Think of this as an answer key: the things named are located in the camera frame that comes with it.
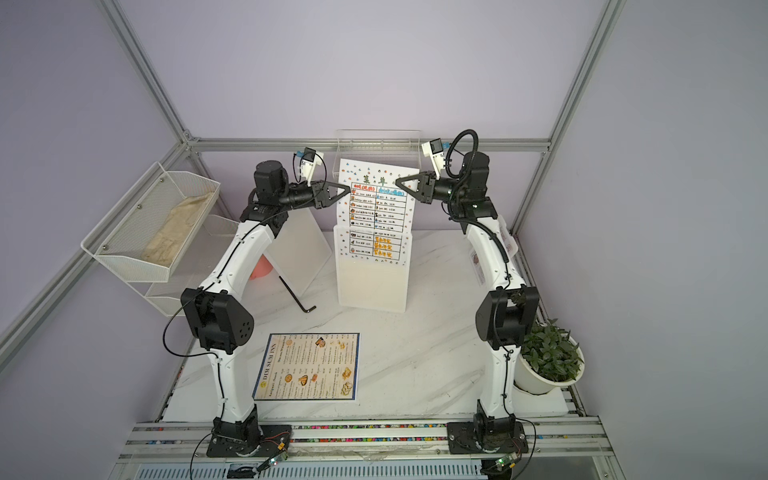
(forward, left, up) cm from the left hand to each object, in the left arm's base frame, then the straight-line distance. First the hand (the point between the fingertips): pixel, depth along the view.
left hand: (347, 192), depth 77 cm
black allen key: (-10, +21, -39) cm, 45 cm away
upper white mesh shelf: (-8, +53, -7) cm, 54 cm away
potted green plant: (-37, -49, -20) cm, 64 cm away
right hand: (-1, -14, +2) cm, 14 cm away
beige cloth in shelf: (-5, +47, -8) cm, 48 cm away
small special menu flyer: (+4, -43, -37) cm, 57 cm away
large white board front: (-9, -6, -22) cm, 24 cm away
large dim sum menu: (-32, +12, -39) cm, 52 cm away
